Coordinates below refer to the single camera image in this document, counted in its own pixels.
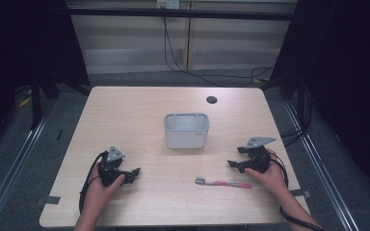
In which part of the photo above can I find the black curtain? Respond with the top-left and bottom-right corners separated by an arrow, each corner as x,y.
0,0 -> 91,162
263,0 -> 370,196

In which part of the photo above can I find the hand-held gripper black cable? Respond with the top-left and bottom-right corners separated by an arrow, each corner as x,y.
269,152 -> 326,231
78,151 -> 109,216

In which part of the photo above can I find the grey tape strip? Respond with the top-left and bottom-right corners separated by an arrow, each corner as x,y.
35,194 -> 62,207
290,189 -> 312,198

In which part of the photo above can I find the black horizontal bar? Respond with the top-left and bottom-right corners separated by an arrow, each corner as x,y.
66,7 -> 299,22

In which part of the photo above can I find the white toothbrush holder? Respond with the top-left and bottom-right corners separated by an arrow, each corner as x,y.
163,112 -> 211,150

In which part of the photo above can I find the white wall power outlet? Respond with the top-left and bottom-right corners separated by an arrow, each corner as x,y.
156,0 -> 181,10

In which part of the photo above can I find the pink and grey toothbrush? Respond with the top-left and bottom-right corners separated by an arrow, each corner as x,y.
195,176 -> 253,190

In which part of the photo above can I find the metal floor rail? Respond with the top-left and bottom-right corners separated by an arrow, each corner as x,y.
0,97 -> 58,231
281,99 -> 362,231

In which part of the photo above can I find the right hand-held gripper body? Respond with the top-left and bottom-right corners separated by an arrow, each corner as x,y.
241,137 -> 278,175

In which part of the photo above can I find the yellow floor item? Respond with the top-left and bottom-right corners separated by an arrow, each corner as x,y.
17,95 -> 33,109

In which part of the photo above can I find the left hand-held gripper black cable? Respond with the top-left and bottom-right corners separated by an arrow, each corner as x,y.
78,151 -> 109,216

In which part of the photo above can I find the right hand-held gripper black cable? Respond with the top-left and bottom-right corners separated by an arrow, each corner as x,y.
269,152 -> 326,231

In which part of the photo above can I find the black wall cable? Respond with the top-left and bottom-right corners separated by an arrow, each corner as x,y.
162,14 -> 276,89

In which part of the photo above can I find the person's right hand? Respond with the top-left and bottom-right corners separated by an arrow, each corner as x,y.
244,147 -> 291,197

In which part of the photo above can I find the black metal stand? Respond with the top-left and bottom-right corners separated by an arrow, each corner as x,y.
30,71 -> 43,131

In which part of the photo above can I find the person's left hand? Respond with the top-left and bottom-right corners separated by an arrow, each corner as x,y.
84,163 -> 126,210

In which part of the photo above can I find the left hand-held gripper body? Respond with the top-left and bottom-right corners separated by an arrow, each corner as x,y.
97,145 -> 133,188

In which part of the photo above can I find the bundle of black floor cables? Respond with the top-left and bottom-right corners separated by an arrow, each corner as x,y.
279,86 -> 314,148

